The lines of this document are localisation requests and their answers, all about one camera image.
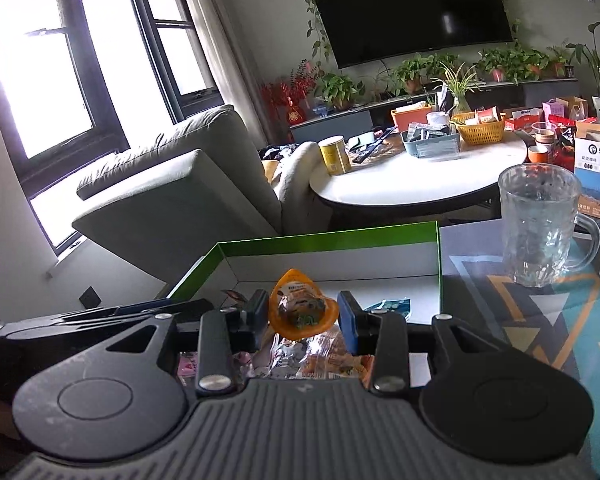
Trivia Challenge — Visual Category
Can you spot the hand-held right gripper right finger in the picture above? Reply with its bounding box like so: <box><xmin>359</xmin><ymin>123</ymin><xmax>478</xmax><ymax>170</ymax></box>
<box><xmin>336</xmin><ymin>290</ymin><xmax>511</xmax><ymax>395</ymax></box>

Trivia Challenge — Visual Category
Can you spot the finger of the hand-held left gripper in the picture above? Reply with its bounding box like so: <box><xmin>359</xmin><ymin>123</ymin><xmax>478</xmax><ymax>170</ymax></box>
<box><xmin>0</xmin><ymin>298</ymin><xmax>216</xmax><ymax>339</ymax></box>

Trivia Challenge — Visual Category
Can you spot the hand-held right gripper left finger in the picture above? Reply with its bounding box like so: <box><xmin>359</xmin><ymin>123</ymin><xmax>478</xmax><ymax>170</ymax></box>
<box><xmin>80</xmin><ymin>289</ymin><xmax>271</xmax><ymax>395</ymax></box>

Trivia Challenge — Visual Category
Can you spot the orange-rimmed snack packet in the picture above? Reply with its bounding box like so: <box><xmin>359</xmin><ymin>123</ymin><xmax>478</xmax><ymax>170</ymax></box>
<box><xmin>269</xmin><ymin>268</ymin><xmax>340</xmax><ymax>337</ymax></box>

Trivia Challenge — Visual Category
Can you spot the blue patterned snack packet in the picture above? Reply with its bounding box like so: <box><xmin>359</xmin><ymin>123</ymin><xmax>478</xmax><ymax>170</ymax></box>
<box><xmin>362</xmin><ymin>297</ymin><xmax>412</xmax><ymax>319</ymax></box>

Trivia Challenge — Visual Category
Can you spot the green cardboard box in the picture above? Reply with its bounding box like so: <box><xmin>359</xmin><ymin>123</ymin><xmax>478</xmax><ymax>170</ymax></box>
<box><xmin>166</xmin><ymin>220</ymin><xmax>445</xmax><ymax>391</ymax></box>

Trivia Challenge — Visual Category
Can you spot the clear packet of orange snacks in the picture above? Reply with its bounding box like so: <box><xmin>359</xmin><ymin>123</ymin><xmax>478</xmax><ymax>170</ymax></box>
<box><xmin>252</xmin><ymin>329</ymin><xmax>377</xmax><ymax>382</ymax></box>

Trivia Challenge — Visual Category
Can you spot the pink snack packet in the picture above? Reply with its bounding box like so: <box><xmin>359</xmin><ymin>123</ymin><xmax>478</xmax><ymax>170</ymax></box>
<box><xmin>177</xmin><ymin>350</ymin><xmax>254</xmax><ymax>387</ymax></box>

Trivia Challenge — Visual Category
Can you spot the grey armchair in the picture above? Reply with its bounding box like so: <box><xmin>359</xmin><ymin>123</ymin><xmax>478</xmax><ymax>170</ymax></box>
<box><xmin>71</xmin><ymin>104</ymin><xmax>332</xmax><ymax>282</ymax></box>

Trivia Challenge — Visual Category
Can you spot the pile of clothes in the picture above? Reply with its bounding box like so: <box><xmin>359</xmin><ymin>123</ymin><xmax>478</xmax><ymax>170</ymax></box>
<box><xmin>257</xmin><ymin>142</ymin><xmax>301</xmax><ymax>182</ymax></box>

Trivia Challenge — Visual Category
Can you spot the round white table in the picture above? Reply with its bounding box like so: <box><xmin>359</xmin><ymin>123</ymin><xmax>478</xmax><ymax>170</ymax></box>
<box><xmin>308</xmin><ymin>129</ymin><xmax>529</xmax><ymax>212</ymax></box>

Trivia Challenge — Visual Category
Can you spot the yellow tin can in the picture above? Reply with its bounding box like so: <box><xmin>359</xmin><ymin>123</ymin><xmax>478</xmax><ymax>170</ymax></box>
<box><xmin>318</xmin><ymin>134</ymin><xmax>352</xmax><ymax>177</ymax></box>

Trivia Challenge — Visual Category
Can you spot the black remote control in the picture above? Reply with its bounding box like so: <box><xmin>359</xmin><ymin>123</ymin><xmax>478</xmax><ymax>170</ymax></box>
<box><xmin>347</xmin><ymin>127</ymin><xmax>399</xmax><ymax>164</ymax></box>

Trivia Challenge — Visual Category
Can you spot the geometric patterned table mat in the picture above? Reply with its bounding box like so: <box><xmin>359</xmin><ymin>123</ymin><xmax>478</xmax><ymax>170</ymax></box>
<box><xmin>439</xmin><ymin>219</ymin><xmax>600</xmax><ymax>480</ymax></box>

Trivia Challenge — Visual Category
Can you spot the grey plastic basket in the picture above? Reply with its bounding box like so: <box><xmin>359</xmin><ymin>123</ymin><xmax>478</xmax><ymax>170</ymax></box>
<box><xmin>399</xmin><ymin>122</ymin><xmax>462</xmax><ymax>160</ymax></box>

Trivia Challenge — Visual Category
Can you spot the low grey television cabinet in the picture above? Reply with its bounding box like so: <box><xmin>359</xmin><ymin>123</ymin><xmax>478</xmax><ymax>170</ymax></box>
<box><xmin>288</xmin><ymin>77</ymin><xmax>581</xmax><ymax>144</ymax></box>

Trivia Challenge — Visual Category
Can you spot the clear glass mug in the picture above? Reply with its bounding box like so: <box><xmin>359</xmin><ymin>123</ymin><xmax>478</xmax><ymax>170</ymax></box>
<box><xmin>497</xmin><ymin>162</ymin><xmax>600</xmax><ymax>289</ymax></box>

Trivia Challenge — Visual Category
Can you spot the orange box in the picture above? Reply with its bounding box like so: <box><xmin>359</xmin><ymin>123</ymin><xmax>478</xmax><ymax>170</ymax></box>
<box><xmin>390</xmin><ymin>101</ymin><xmax>434</xmax><ymax>134</ymax></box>

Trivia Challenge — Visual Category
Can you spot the red flower decoration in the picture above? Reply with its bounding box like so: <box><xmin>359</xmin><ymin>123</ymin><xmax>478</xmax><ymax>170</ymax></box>
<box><xmin>259</xmin><ymin>59</ymin><xmax>317</xmax><ymax>127</ymax></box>

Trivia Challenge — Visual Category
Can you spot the orange woven basket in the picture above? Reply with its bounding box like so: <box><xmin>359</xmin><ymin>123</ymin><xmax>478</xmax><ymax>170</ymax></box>
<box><xmin>449</xmin><ymin>109</ymin><xmax>506</xmax><ymax>146</ymax></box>

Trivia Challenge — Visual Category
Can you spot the leafy potted plant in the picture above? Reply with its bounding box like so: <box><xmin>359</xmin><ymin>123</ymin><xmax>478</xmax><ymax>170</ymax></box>
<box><xmin>313</xmin><ymin>72</ymin><xmax>366</xmax><ymax>111</ymax></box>

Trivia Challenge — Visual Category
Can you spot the orange paper cup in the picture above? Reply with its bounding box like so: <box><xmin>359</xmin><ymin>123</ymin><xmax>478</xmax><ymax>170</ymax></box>
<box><xmin>527</xmin><ymin>144</ymin><xmax>556</xmax><ymax>165</ymax></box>

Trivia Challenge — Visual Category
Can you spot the spider plant in glass vase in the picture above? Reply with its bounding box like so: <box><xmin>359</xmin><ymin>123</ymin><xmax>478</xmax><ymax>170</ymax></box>
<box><xmin>432</xmin><ymin>62</ymin><xmax>486</xmax><ymax>116</ymax></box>

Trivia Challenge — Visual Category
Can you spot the bushy potted plant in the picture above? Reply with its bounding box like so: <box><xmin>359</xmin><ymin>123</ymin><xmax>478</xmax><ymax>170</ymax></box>
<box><xmin>392</xmin><ymin>52</ymin><xmax>462</xmax><ymax>97</ymax></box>

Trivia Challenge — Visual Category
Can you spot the large black-framed window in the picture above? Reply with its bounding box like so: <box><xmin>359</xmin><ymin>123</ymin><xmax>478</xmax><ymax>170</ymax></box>
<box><xmin>0</xmin><ymin>0</ymin><xmax>132</xmax><ymax>183</ymax></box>

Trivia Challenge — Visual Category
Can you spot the red box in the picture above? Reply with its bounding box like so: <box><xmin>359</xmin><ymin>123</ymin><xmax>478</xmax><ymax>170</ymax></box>
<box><xmin>502</xmin><ymin>107</ymin><xmax>546</xmax><ymax>134</ymax></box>

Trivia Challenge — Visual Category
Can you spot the narrow black-framed window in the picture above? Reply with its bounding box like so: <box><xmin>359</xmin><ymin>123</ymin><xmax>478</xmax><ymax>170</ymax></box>
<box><xmin>129</xmin><ymin>0</ymin><xmax>222</xmax><ymax>122</ymax></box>

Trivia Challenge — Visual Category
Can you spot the beige curtain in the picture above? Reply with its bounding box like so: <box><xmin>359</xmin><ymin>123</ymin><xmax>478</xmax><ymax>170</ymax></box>
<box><xmin>177</xmin><ymin>0</ymin><xmax>272</xmax><ymax>147</ymax></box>

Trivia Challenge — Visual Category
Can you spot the blue and white carton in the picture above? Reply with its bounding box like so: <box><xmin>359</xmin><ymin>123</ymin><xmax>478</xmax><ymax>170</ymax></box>
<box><xmin>572</xmin><ymin>122</ymin><xmax>600</xmax><ymax>224</ymax></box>

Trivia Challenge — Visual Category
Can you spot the pink box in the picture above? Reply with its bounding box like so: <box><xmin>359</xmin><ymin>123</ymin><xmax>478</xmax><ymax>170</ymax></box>
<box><xmin>542</xmin><ymin>98</ymin><xmax>569</xmax><ymax>121</ymax></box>

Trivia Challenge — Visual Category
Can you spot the wide green potted plant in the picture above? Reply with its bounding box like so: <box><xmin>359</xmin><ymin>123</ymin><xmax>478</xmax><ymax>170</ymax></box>
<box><xmin>477</xmin><ymin>44</ymin><xmax>551</xmax><ymax>84</ymax></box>

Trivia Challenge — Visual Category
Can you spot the brown cardboard box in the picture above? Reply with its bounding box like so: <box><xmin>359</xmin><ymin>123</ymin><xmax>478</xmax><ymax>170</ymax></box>
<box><xmin>555</xmin><ymin>95</ymin><xmax>589</xmax><ymax>121</ymax></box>

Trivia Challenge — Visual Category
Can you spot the small potted plant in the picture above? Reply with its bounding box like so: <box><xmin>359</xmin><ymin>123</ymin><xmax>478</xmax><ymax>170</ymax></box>
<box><xmin>547</xmin><ymin>42</ymin><xmax>576</xmax><ymax>79</ymax></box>

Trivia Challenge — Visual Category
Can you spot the black wall socket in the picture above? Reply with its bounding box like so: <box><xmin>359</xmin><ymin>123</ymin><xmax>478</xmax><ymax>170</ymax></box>
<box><xmin>78</xmin><ymin>285</ymin><xmax>102</xmax><ymax>310</ymax></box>

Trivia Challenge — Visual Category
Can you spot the wall-mounted black television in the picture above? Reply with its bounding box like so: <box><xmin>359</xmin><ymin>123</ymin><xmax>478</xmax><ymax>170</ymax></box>
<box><xmin>305</xmin><ymin>0</ymin><xmax>515</xmax><ymax>70</ymax></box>

